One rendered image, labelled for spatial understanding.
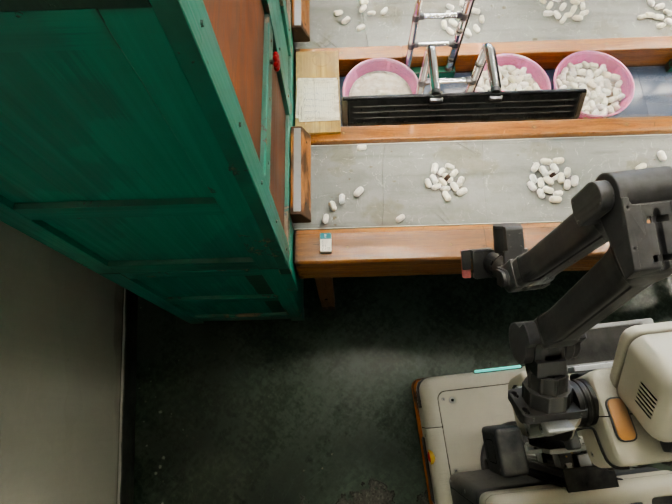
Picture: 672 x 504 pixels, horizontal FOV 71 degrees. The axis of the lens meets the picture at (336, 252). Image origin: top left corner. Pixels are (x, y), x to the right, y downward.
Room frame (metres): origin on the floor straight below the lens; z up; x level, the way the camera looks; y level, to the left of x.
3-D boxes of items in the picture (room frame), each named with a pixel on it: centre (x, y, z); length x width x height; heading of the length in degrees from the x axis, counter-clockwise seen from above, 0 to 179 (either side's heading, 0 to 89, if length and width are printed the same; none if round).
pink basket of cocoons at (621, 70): (0.99, -0.91, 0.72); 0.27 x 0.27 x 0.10
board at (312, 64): (1.03, 0.02, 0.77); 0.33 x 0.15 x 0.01; 178
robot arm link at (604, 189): (0.23, -0.37, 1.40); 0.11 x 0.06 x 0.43; 93
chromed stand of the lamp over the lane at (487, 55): (0.81, -0.36, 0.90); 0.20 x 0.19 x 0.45; 88
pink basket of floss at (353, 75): (1.02, -0.19, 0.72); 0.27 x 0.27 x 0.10
